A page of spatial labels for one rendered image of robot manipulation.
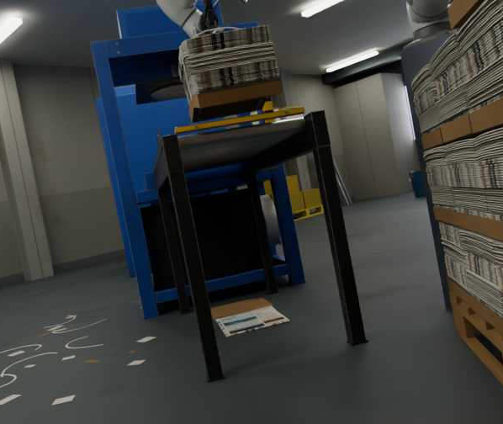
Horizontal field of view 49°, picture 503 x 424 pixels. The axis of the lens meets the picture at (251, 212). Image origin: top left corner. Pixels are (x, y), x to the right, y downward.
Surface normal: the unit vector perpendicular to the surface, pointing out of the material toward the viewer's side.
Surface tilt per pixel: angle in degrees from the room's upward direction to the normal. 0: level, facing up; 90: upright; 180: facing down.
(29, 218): 90
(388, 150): 90
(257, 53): 102
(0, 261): 90
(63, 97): 90
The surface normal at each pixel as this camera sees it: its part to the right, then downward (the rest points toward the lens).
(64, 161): 0.69, -0.11
